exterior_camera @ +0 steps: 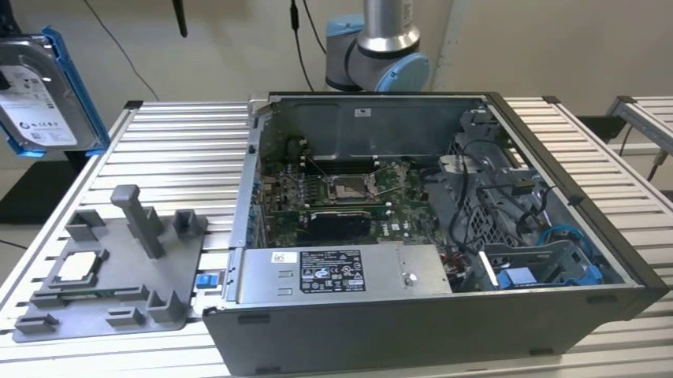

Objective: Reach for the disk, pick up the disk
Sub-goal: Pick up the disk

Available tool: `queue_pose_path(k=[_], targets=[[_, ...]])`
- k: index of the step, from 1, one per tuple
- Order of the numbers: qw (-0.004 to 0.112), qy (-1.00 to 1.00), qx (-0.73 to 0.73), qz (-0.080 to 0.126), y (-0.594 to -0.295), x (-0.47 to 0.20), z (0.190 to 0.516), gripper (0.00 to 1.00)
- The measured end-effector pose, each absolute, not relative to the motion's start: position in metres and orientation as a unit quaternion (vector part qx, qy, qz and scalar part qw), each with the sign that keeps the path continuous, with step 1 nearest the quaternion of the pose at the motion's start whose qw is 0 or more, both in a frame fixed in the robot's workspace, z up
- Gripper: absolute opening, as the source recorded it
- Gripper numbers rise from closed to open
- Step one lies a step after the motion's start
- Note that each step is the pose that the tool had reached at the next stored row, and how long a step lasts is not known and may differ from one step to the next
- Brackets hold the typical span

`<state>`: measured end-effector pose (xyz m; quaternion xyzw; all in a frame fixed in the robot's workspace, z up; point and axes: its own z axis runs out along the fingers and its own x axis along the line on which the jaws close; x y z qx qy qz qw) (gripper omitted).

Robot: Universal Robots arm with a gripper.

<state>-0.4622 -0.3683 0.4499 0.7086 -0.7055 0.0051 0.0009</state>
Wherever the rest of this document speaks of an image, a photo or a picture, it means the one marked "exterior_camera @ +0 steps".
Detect hard disk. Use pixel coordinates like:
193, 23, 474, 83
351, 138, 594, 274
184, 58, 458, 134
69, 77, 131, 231
0, 25, 112, 159

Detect grey metal disk bay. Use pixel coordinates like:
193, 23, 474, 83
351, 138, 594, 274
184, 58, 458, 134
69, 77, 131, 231
475, 238, 601, 291

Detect silver CPU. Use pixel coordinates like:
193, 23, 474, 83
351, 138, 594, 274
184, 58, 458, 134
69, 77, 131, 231
56, 251, 104, 283

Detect grey parts rack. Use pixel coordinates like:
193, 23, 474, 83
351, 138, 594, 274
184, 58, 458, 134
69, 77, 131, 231
9, 183, 211, 343

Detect CPU socket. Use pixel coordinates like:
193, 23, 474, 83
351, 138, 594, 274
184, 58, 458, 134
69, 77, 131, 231
328, 175, 378, 200

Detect black RAM slot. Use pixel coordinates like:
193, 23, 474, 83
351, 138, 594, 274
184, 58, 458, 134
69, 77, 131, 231
304, 198, 391, 210

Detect black graphics card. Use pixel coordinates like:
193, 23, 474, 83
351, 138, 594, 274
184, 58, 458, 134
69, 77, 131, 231
307, 210, 372, 239

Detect silver power supply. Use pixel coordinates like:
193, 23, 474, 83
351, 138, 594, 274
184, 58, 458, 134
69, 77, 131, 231
235, 243, 454, 306

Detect metal socket cover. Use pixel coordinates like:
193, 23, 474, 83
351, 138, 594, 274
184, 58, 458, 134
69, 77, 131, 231
366, 163, 414, 198

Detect green motherboard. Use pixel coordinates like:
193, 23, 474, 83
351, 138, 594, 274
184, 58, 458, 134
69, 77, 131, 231
256, 157, 452, 247

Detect grey metal drive cage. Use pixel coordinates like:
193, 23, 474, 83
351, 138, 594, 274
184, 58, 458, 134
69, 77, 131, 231
424, 109, 579, 257

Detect dark grey PC case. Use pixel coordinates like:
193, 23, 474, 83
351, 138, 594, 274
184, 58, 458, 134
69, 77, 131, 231
201, 91, 670, 377

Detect metal slat side table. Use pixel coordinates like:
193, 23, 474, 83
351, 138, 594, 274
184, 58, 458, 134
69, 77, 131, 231
603, 95, 673, 153

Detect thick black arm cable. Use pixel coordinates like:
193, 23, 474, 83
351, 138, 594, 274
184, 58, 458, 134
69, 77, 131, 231
171, 0, 189, 39

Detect black hanging cable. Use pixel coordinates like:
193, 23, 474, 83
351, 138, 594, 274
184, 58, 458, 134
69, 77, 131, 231
290, 0, 316, 91

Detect thin wire locking lever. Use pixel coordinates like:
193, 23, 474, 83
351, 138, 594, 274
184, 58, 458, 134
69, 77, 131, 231
308, 156, 339, 181

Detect black power cable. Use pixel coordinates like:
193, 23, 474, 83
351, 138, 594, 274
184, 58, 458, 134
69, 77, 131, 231
450, 139, 527, 255

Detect coloured supply wire bundle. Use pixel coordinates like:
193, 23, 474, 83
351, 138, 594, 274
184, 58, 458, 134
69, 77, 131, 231
439, 247, 474, 283

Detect black cable with connector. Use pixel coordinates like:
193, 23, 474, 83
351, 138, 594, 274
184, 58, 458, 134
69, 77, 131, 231
514, 180, 574, 238

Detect blue data wire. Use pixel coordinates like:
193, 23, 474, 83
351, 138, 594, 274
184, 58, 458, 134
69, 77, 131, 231
538, 226, 598, 276

